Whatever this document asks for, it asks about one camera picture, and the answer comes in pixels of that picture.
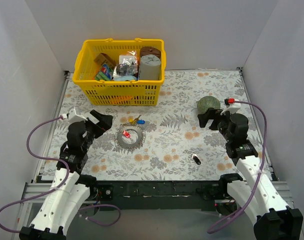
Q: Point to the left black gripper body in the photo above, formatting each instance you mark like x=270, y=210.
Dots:
x=96, y=124

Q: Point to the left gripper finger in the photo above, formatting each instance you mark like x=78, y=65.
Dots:
x=95, y=116
x=105, y=121

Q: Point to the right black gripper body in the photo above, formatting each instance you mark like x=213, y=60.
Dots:
x=213, y=120

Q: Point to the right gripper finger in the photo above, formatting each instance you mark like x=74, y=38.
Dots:
x=204, y=118
x=215, y=116

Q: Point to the red key tag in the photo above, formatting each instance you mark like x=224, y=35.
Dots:
x=126, y=134

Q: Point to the blue key tag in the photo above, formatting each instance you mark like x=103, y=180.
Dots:
x=141, y=122

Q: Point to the metal ring disc with keyrings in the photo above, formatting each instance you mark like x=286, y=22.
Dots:
x=135, y=141

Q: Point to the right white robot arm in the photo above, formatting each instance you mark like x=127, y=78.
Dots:
x=253, y=191

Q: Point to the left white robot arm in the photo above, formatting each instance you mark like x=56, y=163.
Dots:
x=70, y=188

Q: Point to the green woven ball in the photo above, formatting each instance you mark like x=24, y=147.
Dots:
x=207, y=102

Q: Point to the yellow plastic basket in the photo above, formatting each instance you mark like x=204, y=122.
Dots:
x=123, y=93

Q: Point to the green snack packet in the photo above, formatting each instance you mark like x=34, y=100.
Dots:
x=105, y=73

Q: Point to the silver foil bag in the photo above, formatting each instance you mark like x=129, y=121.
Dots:
x=127, y=68

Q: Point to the floral patterned mat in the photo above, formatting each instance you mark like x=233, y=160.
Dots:
x=171, y=128

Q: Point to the brown cardboard box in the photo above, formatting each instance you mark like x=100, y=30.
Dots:
x=103, y=58

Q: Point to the brown cylinder roll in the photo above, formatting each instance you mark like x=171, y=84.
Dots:
x=149, y=50

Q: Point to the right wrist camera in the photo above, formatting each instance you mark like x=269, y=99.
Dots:
x=232, y=106

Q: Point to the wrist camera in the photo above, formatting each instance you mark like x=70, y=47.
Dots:
x=232, y=106
x=73, y=116

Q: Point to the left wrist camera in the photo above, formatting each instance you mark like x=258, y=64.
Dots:
x=73, y=116

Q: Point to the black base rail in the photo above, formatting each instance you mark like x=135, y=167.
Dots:
x=161, y=195

